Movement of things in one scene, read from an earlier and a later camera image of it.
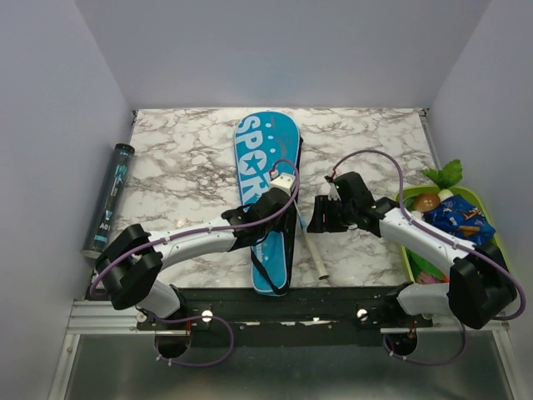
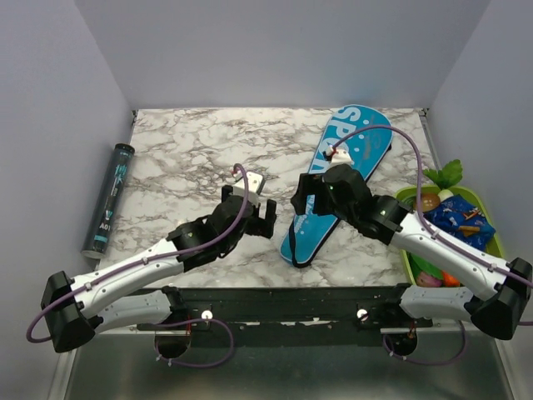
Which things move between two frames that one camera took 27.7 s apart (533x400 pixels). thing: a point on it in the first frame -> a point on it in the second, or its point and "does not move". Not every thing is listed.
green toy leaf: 449,176 does not move
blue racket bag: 266,142 -> 364,132
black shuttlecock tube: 107,202 does not move
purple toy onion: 424,278 does not move
